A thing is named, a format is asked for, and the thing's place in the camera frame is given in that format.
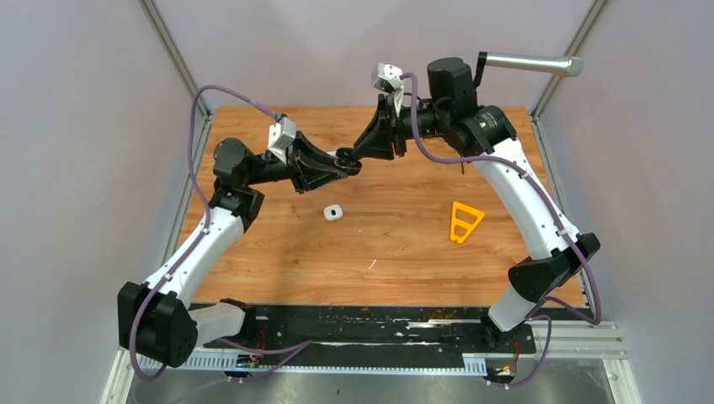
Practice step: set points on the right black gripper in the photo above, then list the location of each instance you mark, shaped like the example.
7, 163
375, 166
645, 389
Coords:
384, 135

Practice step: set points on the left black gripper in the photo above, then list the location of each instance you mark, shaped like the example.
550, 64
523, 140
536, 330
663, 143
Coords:
303, 165

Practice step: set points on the black earbud charging case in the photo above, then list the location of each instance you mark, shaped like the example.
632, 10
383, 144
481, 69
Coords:
345, 160

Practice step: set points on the white earbud charging case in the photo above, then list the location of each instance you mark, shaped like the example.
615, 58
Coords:
333, 212

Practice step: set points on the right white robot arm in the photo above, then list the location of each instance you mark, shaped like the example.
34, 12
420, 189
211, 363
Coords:
483, 136

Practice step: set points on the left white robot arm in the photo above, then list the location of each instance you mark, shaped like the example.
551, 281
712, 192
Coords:
154, 317

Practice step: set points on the black tripod stand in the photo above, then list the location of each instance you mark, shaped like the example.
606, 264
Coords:
469, 123

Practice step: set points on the yellow triangular plastic piece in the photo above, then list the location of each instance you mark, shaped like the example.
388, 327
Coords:
463, 221

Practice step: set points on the silver microphone tube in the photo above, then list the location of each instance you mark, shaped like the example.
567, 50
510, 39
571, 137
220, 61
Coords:
562, 66

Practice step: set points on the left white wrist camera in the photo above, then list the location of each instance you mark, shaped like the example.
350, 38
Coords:
281, 135

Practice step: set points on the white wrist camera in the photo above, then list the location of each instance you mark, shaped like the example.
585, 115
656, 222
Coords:
388, 79
281, 135

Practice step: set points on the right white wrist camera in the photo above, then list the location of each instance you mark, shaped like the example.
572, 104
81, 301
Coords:
388, 79

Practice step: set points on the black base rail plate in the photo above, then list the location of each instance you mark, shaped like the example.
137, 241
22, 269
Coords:
383, 337

